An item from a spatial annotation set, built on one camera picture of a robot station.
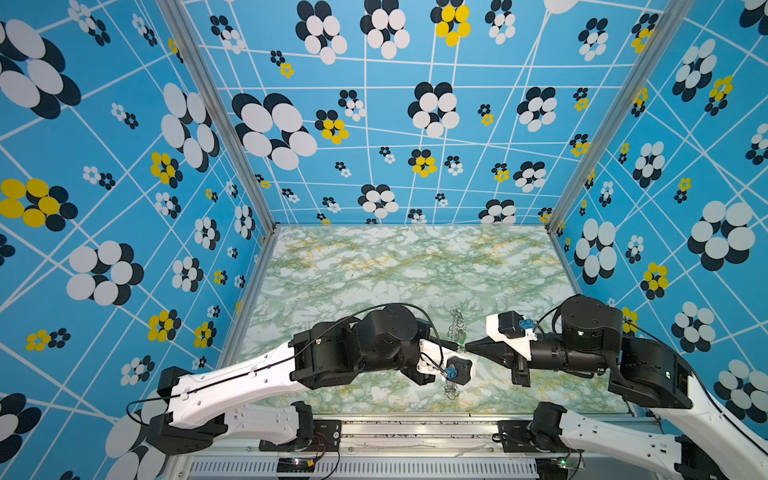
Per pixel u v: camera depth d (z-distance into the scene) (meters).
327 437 0.73
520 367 0.44
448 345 0.48
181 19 0.70
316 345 0.39
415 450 0.72
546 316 0.43
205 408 0.38
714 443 0.39
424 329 0.45
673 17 0.68
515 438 0.72
